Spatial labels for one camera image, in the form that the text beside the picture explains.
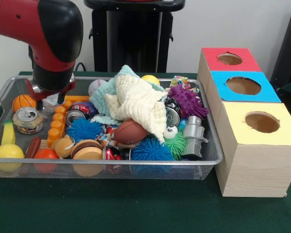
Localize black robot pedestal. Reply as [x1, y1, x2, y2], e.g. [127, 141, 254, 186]
[83, 0, 186, 73]

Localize brown toy football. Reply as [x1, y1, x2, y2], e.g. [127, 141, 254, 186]
[113, 119, 148, 144]

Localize silver mesh bin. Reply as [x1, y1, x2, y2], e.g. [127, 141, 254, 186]
[0, 75, 224, 181]

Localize orange toy brick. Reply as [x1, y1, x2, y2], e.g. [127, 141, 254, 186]
[47, 95, 90, 148]

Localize wooden three-hole box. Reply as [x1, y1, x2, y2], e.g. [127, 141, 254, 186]
[197, 47, 291, 198]

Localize silver toy robot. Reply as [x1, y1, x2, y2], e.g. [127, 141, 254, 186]
[183, 116, 209, 161]

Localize open labelled tin can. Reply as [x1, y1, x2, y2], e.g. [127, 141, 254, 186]
[12, 106, 45, 134]

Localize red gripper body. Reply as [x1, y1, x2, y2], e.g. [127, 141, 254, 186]
[25, 77, 76, 100]

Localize crumpled clear plastic bottle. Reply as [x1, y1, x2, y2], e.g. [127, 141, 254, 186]
[42, 94, 60, 115]

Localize blue spiky ball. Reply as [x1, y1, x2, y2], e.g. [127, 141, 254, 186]
[66, 118, 103, 141]
[131, 137, 175, 161]

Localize cream knitted cloth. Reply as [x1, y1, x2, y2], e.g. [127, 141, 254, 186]
[104, 74, 169, 143]

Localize mint green knitted cloth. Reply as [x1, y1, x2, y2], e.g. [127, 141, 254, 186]
[89, 65, 165, 124]

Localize small orange basketball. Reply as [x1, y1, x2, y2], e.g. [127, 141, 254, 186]
[12, 94, 37, 113]

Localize purple spiky ball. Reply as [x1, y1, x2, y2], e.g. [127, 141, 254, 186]
[168, 84, 209, 119]

